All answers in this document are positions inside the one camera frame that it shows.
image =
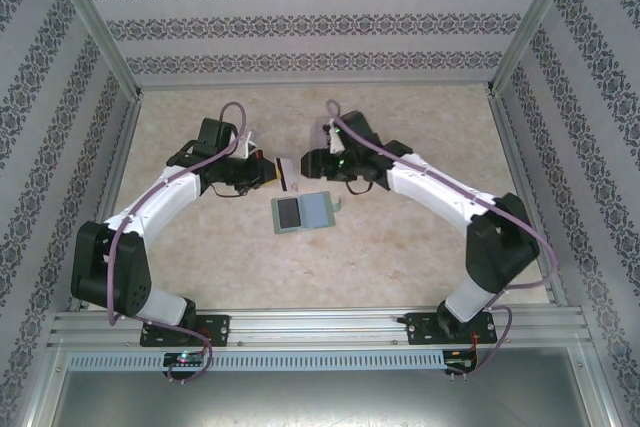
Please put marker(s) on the orange VIP card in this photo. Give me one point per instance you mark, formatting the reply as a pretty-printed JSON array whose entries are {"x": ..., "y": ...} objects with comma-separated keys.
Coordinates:
[{"x": 289, "y": 177}]

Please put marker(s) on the mint green card holder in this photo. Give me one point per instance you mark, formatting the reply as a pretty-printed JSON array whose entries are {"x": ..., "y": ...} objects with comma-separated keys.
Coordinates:
[{"x": 317, "y": 212}]

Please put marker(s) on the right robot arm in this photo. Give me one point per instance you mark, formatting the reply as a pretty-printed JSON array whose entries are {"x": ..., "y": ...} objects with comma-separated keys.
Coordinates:
[{"x": 440, "y": 192}]

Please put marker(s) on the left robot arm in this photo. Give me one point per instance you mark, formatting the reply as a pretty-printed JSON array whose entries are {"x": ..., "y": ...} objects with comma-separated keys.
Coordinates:
[{"x": 160, "y": 197}]

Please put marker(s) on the black card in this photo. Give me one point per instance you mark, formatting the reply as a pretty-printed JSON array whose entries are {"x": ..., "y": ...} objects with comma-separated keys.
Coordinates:
[{"x": 289, "y": 213}]

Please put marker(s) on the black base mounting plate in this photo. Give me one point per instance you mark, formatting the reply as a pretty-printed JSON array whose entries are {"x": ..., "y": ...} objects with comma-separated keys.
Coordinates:
[
  {"x": 420, "y": 327},
  {"x": 220, "y": 329}
]

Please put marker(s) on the small circuit board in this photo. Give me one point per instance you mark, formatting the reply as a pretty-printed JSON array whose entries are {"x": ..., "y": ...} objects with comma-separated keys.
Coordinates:
[
  {"x": 184, "y": 359},
  {"x": 460, "y": 366}
]

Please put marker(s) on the grey metal sheet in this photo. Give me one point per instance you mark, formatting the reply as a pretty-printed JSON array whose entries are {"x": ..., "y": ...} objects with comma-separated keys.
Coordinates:
[{"x": 320, "y": 402}]

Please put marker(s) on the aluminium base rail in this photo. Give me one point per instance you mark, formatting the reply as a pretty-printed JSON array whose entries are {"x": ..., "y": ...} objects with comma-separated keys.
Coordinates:
[{"x": 320, "y": 329}]

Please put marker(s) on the aluminium frame post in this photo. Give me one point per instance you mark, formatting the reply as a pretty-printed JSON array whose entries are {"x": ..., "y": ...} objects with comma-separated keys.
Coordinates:
[
  {"x": 535, "y": 22},
  {"x": 97, "y": 22}
]

